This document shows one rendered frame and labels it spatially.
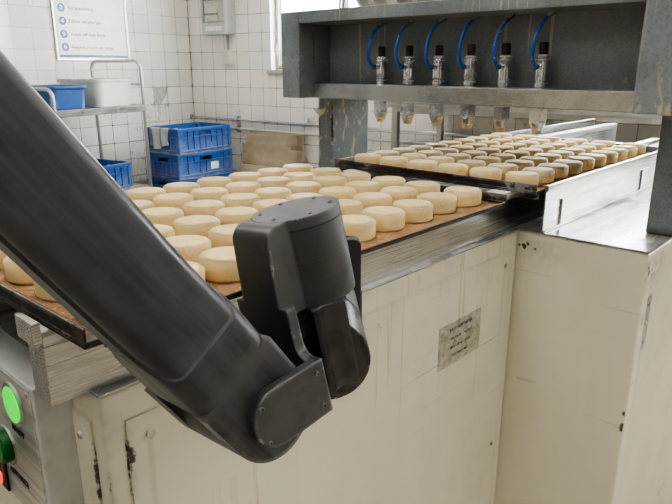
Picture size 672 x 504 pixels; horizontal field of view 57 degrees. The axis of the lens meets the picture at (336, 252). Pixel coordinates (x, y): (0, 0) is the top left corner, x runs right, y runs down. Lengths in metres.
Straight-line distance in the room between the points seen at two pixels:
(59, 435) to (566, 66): 0.84
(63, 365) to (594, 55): 0.83
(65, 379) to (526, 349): 0.74
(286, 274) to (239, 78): 5.41
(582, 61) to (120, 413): 0.81
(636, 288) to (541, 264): 0.14
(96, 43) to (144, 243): 5.31
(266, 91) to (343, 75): 4.27
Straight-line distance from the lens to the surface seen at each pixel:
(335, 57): 1.31
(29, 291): 0.57
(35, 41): 5.36
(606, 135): 2.21
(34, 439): 0.58
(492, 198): 0.88
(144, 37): 5.90
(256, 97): 5.63
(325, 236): 0.38
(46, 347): 0.50
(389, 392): 0.80
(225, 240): 0.62
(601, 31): 1.03
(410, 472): 0.91
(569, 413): 1.07
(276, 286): 0.37
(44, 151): 0.29
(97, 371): 0.52
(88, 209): 0.30
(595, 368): 1.02
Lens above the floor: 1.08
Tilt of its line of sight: 17 degrees down
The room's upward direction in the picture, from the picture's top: straight up
